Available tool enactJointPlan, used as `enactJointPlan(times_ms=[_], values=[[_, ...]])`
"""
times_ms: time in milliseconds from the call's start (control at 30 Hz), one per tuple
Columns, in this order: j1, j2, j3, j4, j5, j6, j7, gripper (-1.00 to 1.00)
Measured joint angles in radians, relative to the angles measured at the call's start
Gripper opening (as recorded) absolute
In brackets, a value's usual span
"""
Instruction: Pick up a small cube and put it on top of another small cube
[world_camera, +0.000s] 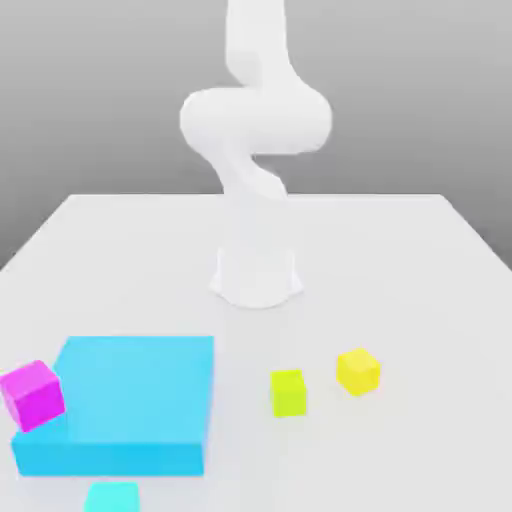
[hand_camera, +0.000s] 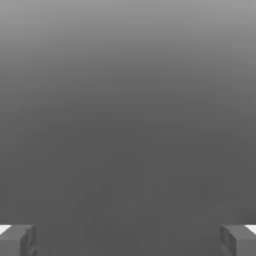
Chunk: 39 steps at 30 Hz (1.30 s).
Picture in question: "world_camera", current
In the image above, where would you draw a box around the small cyan cube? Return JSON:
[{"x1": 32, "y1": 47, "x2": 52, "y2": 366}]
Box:
[{"x1": 82, "y1": 481, "x2": 142, "y2": 512}]

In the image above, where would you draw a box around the small lime cube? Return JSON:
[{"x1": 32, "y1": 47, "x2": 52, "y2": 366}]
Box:
[{"x1": 270, "y1": 368, "x2": 308, "y2": 419}]

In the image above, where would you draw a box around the large blue box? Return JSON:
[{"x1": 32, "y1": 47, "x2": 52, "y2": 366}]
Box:
[{"x1": 10, "y1": 335, "x2": 216, "y2": 478}]

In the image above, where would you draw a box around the small yellow cube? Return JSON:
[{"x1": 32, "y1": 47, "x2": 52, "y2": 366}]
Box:
[{"x1": 336, "y1": 346, "x2": 382, "y2": 398}]

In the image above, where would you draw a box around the small magenta cube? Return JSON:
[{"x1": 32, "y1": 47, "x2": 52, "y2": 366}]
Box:
[{"x1": 0, "y1": 359, "x2": 66, "y2": 434}]

